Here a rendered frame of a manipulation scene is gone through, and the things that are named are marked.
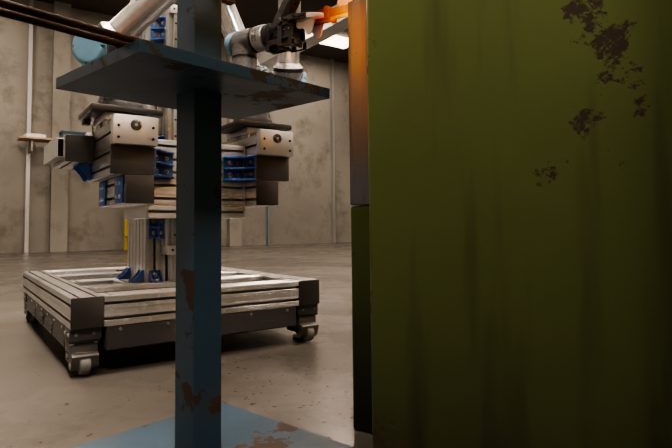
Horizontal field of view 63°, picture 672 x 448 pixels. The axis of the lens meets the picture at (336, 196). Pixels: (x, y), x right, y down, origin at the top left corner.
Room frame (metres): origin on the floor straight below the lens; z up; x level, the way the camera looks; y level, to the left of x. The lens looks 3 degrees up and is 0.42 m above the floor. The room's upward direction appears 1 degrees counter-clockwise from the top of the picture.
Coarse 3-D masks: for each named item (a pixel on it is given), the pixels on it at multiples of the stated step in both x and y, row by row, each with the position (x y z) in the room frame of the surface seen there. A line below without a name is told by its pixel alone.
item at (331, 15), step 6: (324, 6) 1.44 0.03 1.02; (342, 6) 1.42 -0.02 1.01; (324, 12) 1.44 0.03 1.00; (330, 12) 1.44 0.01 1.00; (336, 12) 1.43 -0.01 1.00; (342, 12) 1.42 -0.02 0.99; (324, 18) 1.44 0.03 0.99; (330, 18) 1.45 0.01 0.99; (336, 18) 1.46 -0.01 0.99; (318, 24) 1.49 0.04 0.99
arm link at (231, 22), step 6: (222, 6) 1.74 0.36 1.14; (228, 6) 1.74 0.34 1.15; (234, 6) 1.76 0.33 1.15; (222, 12) 1.74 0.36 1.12; (228, 12) 1.74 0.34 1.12; (234, 12) 1.75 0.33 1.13; (222, 18) 1.74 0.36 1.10; (228, 18) 1.73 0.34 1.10; (234, 18) 1.74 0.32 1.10; (240, 18) 1.76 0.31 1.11; (222, 24) 1.74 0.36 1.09; (228, 24) 1.73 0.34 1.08; (234, 24) 1.74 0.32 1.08; (240, 24) 1.75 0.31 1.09; (222, 30) 1.75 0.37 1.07; (228, 30) 1.73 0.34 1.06; (234, 30) 1.73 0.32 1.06; (258, 66) 1.74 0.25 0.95
